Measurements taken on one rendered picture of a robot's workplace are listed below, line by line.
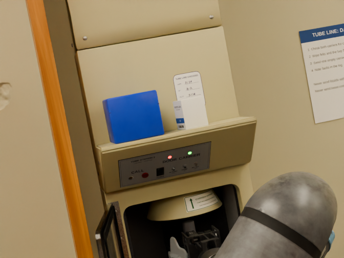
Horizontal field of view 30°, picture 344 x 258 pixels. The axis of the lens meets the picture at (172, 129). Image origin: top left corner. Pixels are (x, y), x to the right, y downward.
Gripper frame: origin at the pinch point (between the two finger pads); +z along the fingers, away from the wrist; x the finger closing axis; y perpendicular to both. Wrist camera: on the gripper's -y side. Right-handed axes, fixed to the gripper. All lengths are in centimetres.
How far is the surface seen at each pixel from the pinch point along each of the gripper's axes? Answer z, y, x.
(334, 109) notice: 36, 21, -56
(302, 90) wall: 37, 28, -48
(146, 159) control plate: -14.8, 24.7, 9.0
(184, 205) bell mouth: -4.8, 11.8, 1.1
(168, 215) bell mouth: -4.0, 10.2, 4.9
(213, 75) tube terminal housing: -5.8, 38.5, -10.1
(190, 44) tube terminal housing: -5.5, 45.9, -6.2
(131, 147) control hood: -17.6, 28.1, 11.8
